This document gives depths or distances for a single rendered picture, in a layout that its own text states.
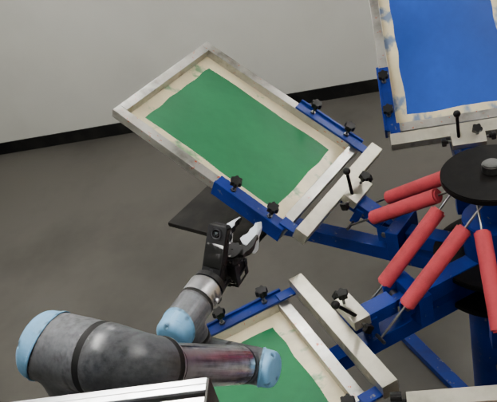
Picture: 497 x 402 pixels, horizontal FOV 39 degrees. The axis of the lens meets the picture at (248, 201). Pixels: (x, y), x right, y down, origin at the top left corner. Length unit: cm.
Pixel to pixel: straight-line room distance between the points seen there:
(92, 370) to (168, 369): 11
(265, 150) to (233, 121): 18
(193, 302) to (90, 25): 453
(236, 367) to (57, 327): 35
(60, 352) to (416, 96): 216
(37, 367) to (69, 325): 8
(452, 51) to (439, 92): 20
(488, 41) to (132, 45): 333
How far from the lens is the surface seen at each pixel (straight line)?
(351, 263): 400
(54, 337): 112
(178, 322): 137
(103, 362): 106
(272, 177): 260
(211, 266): 147
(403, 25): 317
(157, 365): 108
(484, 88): 299
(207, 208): 301
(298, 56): 559
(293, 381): 218
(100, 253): 473
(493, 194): 215
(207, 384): 77
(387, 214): 241
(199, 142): 264
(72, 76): 602
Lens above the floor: 258
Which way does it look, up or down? 33 degrees down
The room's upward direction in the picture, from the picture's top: 16 degrees counter-clockwise
